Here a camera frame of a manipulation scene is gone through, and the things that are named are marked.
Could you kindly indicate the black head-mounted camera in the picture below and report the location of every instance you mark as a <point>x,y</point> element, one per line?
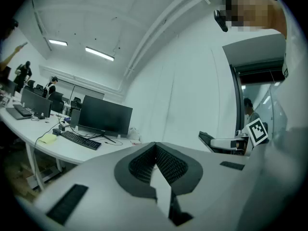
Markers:
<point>221,20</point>

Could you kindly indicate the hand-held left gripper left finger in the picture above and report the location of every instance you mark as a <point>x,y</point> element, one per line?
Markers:
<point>101,194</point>

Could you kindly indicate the white plastic bag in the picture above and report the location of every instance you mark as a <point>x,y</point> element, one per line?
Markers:
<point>134,133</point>

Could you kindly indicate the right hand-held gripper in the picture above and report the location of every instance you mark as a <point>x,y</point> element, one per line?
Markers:
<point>257,131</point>

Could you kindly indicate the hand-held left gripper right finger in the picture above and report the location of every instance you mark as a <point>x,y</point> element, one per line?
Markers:
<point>211,184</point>

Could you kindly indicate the person's head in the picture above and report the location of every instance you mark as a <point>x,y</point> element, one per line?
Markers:
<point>252,8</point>

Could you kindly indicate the white desk leg frame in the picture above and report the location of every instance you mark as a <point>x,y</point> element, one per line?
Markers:
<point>38,170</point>

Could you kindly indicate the small black computer monitor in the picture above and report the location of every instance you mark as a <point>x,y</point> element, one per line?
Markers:
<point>36,103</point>

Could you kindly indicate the black box on desk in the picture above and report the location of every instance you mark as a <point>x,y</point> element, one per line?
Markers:
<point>22,110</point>

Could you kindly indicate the short ceiling light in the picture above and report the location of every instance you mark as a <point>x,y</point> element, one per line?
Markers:
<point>57,42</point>

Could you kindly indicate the yellow notepad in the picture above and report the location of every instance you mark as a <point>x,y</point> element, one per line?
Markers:
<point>48,138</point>

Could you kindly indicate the person's white shirt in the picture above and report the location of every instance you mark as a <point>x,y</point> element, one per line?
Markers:
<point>293,93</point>

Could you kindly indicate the black power adapter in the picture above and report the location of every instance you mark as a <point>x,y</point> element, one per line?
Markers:
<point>62,127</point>

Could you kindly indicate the white ceiling pipes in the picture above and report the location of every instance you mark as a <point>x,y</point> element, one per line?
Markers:
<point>154,32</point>

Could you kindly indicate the long ceiling light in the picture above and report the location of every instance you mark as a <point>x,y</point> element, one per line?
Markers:
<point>99,54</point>

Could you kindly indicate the large black computer monitor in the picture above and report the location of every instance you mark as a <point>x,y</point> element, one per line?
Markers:
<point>106,115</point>

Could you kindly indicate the black keyboard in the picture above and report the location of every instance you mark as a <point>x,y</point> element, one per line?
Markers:
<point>80,139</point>

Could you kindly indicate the black office chair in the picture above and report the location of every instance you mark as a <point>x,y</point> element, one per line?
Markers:
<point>76,103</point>
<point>38,90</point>
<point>57,102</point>
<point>30,84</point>

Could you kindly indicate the dark blue pouch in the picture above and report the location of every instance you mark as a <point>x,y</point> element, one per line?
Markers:
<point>56,131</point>

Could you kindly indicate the grey desktop computer box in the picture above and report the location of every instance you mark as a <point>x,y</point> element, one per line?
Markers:
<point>74,118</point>

